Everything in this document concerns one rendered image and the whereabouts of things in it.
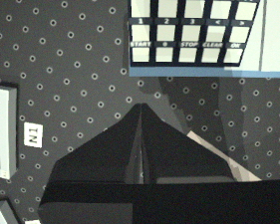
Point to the blue and white plate washer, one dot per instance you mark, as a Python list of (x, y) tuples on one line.
[(204, 38)]

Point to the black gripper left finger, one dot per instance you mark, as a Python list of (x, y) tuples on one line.
[(112, 155)]

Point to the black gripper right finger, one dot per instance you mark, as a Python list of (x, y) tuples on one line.
[(170, 156)]

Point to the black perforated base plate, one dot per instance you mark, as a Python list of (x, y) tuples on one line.
[(69, 61)]

